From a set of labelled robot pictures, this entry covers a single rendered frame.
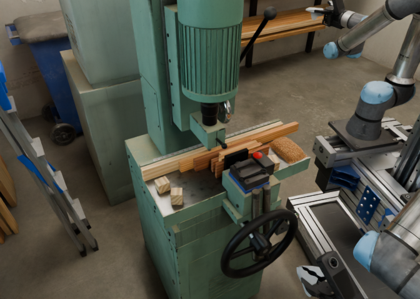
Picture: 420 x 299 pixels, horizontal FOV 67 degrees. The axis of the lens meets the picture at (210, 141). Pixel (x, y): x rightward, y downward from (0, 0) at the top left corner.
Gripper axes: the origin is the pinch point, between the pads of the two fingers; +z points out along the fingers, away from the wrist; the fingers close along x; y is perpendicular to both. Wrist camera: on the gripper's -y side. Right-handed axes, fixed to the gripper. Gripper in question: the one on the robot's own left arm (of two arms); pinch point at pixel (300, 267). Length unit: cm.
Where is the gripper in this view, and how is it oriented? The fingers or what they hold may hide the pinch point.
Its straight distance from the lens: 90.9
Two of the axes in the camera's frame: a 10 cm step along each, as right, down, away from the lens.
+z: -4.1, -0.7, 9.1
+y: 2.2, 9.6, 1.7
